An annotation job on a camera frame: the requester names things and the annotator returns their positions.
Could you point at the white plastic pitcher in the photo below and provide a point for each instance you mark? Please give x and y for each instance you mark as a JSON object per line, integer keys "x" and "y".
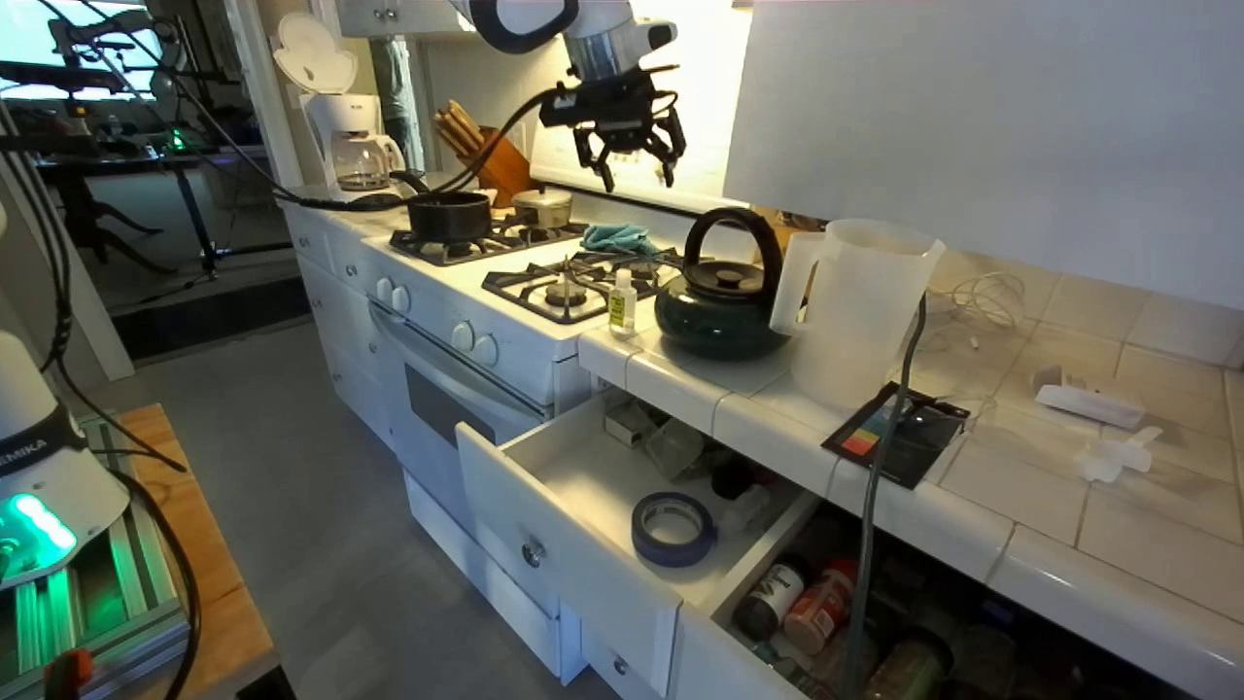
{"x": 870, "y": 313}

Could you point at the small cardboard box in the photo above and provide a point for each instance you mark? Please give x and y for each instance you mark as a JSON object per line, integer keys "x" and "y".
{"x": 632, "y": 421}

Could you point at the small black object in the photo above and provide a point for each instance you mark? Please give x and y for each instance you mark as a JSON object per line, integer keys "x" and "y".
{"x": 735, "y": 476}

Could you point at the white cabinet drawer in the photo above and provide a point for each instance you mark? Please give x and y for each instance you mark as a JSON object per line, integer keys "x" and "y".
{"x": 571, "y": 586}
{"x": 532, "y": 622}

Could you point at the wooden table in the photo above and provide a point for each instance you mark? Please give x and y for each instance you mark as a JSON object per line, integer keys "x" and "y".
{"x": 221, "y": 586}

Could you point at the flat black device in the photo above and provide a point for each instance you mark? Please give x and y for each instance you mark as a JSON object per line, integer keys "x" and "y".
{"x": 918, "y": 441}

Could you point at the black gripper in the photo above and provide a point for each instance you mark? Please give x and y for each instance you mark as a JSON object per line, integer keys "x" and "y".
{"x": 625, "y": 103}

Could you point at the clear plastic wrap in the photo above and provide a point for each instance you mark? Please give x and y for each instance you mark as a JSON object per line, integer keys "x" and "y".
{"x": 992, "y": 297}

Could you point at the grey tape roll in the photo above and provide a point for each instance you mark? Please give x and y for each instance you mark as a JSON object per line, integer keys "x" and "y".
{"x": 674, "y": 558}

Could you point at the silver lidded pot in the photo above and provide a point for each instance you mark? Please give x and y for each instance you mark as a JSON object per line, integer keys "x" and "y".
{"x": 542, "y": 210}

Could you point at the teal cloth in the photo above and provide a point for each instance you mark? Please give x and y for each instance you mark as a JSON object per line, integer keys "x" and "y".
{"x": 620, "y": 241}

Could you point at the orange-labelled can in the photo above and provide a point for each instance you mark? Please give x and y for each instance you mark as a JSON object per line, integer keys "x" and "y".
{"x": 818, "y": 613}

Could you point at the clear plastic box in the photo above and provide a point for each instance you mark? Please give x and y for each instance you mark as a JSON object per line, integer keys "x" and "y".
{"x": 674, "y": 450}

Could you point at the kitchen knife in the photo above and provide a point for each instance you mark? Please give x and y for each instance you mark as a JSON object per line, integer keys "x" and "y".
{"x": 462, "y": 134}
{"x": 471, "y": 121}

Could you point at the red emergency stop button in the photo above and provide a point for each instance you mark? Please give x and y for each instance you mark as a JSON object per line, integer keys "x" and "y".
{"x": 69, "y": 669}

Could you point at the small clear bottle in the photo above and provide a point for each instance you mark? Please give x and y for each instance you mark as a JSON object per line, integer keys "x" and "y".
{"x": 625, "y": 307}

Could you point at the white gas stove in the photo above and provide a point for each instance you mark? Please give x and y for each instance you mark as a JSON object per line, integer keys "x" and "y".
{"x": 441, "y": 392}

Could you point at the green glass jar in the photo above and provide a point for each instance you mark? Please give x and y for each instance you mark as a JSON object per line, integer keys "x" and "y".
{"x": 909, "y": 669}

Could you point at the black burner grate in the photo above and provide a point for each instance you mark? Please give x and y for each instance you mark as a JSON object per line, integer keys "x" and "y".
{"x": 532, "y": 291}
{"x": 431, "y": 248}

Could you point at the flat white box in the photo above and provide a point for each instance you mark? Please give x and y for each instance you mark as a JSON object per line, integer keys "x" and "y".
{"x": 1090, "y": 407}

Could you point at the white-labelled can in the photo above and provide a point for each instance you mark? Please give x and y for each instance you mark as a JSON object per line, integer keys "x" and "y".
{"x": 776, "y": 599}

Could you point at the black desk frame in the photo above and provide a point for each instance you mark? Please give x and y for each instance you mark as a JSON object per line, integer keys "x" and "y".
{"x": 198, "y": 226}

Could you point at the green striped board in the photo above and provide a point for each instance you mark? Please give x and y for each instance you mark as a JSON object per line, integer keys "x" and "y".
{"x": 130, "y": 568}

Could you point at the white stove knob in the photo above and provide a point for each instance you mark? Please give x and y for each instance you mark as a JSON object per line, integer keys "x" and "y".
{"x": 383, "y": 293}
{"x": 487, "y": 348}
{"x": 402, "y": 302}
{"x": 462, "y": 337}

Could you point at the black saucepan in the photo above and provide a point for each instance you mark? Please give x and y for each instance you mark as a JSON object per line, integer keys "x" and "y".
{"x": 449, "y": 223}

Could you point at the crumpled white plastic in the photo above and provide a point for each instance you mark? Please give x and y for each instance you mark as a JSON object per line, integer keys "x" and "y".
{"x": 1122, "y": 451}

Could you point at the dark green kettle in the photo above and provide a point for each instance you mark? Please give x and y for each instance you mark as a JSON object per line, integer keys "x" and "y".
{"x": 720, "y": 318}

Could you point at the white coffee maker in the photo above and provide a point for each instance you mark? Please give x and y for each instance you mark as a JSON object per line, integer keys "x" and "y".
{"x": 344, "y": 129}

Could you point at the white range hood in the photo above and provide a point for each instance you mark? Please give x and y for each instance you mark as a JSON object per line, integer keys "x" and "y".
{"x": 402, "y": 17}

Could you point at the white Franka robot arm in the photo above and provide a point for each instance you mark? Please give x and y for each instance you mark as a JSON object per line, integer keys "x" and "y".
{"x": 604, "y": 17}

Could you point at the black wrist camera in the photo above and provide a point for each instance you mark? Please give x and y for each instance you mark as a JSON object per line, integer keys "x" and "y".
{"x": 558, "y": 106}

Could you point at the wooden knife block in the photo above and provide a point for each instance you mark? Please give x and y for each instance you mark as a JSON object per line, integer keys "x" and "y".
{"x": 507, "y": 170}

